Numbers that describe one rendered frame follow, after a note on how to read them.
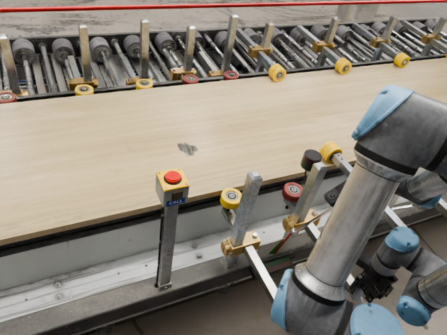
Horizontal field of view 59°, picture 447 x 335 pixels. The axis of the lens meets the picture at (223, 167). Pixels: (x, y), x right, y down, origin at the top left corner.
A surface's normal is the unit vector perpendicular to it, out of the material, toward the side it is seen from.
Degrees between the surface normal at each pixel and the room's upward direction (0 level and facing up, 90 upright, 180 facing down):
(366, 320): 8
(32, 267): 90
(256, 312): 0
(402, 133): 64
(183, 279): 0
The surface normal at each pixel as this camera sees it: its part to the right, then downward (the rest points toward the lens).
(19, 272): 0.41, 0.67
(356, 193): -0.67, -0.01
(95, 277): 0.15, -0.73
